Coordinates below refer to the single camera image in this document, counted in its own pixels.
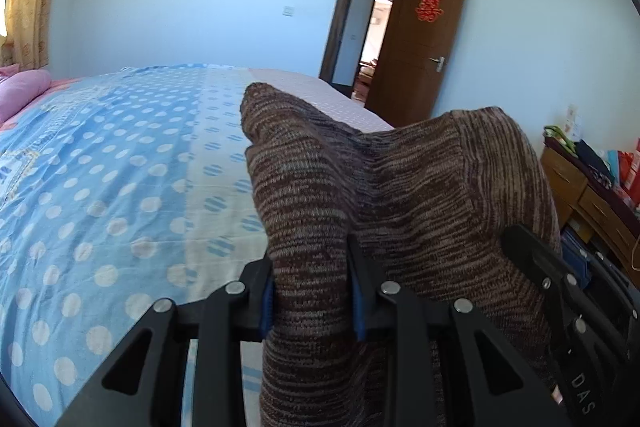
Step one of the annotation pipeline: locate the red paper door decoration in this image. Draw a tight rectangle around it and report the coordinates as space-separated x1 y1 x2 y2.
414 0 445 23

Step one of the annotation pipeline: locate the red bag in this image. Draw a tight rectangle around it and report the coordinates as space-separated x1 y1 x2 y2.
607 149 640 208

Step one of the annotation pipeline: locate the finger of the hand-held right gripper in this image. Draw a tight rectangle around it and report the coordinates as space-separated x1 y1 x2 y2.
501 224 583 304

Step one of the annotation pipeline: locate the blue box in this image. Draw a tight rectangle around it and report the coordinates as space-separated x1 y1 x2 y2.
560 227 592 279

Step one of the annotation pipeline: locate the blue and pink dotted quilt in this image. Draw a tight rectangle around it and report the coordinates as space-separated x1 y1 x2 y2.
0 66 396 427

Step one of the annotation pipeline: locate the brown wooden door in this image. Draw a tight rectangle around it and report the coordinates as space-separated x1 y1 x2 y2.
377 0 471 128

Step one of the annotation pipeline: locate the wooden dresser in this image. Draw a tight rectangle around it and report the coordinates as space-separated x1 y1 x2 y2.
540 144 640 275

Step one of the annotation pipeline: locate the pink pillow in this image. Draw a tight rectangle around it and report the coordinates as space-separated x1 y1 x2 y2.
0 64 53 124

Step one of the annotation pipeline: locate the dark wooden door frame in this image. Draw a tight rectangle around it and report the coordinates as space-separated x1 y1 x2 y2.
319 0 416 96

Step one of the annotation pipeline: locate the brown knit sweater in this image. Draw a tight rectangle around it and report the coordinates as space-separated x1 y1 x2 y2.
240 82 563 427

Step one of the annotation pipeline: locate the dark navy cloth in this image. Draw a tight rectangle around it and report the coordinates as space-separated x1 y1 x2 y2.
574 139 617 188

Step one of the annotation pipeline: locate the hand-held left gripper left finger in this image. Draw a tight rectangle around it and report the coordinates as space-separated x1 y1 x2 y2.
55 257 275 427

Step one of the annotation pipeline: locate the green cloth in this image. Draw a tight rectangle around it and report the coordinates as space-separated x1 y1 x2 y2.
544 125 577 154

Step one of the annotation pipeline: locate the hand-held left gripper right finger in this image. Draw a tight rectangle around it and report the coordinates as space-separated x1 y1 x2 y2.
346 234 573 427

